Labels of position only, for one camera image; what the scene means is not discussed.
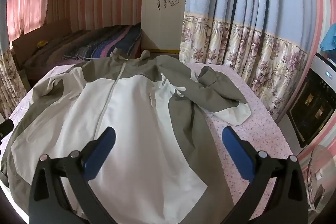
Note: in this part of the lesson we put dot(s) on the brown headboard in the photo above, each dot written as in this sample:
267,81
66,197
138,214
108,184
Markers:
26,40

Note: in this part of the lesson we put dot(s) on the standing fan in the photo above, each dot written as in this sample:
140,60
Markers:
315,174

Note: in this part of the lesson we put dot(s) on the low maroon bed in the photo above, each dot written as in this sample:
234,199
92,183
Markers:
52,56

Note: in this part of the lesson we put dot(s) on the blue cloth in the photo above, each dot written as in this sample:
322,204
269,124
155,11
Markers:
330,40

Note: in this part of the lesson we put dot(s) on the striped bed blanket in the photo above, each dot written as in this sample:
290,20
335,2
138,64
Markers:
110,40

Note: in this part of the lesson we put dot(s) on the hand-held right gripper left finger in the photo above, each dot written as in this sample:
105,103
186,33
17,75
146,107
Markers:
101,150

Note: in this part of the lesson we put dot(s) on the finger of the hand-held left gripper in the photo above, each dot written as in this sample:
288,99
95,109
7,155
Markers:
6,128

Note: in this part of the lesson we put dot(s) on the yellow toy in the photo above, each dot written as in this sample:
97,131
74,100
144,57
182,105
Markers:
42,43

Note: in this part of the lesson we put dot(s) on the pink window curtain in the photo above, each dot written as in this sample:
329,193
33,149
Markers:
26,1

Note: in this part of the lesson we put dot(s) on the olive and white jacket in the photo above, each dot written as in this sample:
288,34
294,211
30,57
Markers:
131,108

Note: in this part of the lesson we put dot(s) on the pink floral table sheet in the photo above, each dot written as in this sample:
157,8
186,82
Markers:
262,140

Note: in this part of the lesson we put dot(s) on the white wardrobe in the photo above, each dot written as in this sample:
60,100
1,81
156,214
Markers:
162,24

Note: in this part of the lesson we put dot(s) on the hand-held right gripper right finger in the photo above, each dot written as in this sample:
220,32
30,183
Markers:
237,155

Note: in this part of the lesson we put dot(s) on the black oven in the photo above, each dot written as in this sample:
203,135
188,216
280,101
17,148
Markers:
315,108

